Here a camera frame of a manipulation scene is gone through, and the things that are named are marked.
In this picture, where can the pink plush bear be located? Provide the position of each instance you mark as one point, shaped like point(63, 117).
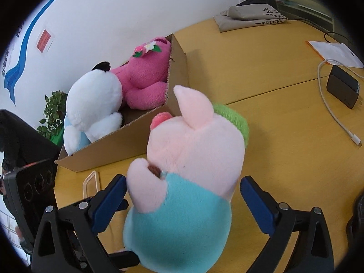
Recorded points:
point(142, 76)

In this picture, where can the long cardboard box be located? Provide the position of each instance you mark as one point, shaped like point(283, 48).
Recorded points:
point(119, 148)

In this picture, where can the green potted plant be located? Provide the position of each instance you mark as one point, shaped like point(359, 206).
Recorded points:
point(52, 111)

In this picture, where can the pale pink plastic frame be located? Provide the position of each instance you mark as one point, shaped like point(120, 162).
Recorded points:
point(84, 187)

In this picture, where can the white panda plush toy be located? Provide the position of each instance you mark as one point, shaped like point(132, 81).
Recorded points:
point(91, 99)

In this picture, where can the dark object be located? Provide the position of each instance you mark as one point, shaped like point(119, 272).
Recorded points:
point(355, 219)

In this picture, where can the black power adapter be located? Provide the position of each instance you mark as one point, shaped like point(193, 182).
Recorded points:
point(342, 86)

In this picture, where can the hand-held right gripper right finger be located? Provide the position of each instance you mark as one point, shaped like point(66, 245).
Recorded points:
point(258, 204)

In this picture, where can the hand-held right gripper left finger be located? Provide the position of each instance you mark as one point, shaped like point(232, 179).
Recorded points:
point(109, 204)

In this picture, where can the pink pig plush toy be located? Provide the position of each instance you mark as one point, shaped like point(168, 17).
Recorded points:
point(193, 153)

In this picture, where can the grey cloth bag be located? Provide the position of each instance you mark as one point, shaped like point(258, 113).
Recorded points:
point(244, 20)

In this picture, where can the red wall sign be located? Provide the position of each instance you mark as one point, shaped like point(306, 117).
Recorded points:
point(45, 40)

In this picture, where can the white paper envelope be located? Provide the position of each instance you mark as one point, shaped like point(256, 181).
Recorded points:
point(335, 52)

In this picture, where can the blue wave wall decal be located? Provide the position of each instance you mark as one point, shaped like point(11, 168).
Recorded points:
point(20, 59)

